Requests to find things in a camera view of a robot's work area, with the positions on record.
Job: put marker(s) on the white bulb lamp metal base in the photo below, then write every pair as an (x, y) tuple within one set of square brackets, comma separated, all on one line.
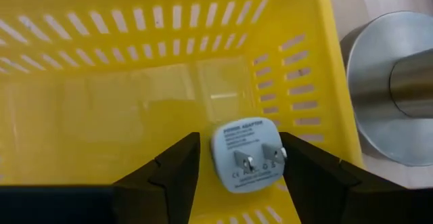
[(372, 99)]

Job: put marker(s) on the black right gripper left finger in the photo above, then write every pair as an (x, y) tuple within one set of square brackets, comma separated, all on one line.
[(152, 197)]

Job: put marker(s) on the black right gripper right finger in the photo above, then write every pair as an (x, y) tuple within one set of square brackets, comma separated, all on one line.
[(331, 197)]

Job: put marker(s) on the yellow plastic basket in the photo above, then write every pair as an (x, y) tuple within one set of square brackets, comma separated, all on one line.
[(101, 115)]

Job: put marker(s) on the light blue USB wall charger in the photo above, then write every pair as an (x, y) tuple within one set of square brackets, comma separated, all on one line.
[(236, 139)]

